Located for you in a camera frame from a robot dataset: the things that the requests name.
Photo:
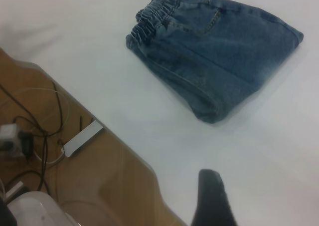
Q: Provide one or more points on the white power strip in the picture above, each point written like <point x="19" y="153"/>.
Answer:
<point x="10" y="141"/>
<point x="82" y="138"/>

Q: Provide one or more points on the white plastic box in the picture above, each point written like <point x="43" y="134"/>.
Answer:
<point x="37" y="209"/>

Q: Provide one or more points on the blue denim shorts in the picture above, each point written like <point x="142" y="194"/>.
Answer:
<point x="211" y="61"/>

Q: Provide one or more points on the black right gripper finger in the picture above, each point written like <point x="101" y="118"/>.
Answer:
<point x="211" y="201"/>

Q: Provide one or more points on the black power adapter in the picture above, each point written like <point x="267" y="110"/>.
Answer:
<point x="27" y="143"/>

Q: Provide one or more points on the small white block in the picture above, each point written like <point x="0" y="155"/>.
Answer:
<point x="13" y="189"/>

